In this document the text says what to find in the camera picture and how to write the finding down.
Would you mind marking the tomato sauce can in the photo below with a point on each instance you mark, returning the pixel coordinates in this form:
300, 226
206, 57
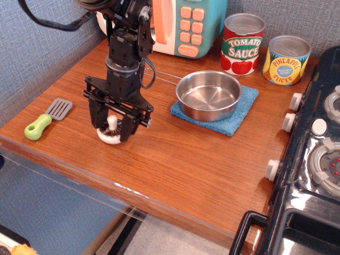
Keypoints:
242, 39

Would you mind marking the steel pot with wire handle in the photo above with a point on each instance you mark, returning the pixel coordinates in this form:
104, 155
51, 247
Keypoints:
205, 96

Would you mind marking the grey stove knob upper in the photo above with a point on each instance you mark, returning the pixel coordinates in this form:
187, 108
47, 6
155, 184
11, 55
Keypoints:
295, 101

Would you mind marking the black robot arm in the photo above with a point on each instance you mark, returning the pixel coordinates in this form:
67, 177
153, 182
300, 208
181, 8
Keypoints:
128, 32

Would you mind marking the pineapple slices can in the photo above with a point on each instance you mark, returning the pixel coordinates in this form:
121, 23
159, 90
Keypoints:
286, 60

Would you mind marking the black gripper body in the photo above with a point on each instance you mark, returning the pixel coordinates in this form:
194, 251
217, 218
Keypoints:
121, 91

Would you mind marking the black toy stove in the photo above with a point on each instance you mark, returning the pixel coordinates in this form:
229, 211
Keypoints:
304, 203

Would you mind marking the orange furry object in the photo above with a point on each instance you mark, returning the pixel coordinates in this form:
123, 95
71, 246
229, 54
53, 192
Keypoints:
21, 249

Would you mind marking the blue cloth mat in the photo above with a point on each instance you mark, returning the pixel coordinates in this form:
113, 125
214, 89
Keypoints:
229, 125

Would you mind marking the grey stove knob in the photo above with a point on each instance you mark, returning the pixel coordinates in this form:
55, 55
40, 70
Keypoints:
271, 170
288, 122
295, 101

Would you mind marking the grey stove knob lower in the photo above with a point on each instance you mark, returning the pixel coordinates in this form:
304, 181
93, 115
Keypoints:
271, 170

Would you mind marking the white toy mushroom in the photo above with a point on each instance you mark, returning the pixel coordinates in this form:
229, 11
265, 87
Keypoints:
110, 133

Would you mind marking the grey stove knob middle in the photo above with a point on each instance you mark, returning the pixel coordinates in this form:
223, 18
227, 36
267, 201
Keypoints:
288, 122

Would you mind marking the green handled grey spatula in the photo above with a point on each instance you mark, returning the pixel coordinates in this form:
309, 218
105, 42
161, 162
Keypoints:
57, 111

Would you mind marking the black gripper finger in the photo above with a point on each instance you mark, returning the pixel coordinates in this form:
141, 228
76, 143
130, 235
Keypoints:
129, 126
98, 112

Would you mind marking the toy microwave teal and white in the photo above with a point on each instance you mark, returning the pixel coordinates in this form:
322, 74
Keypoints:
186, 28

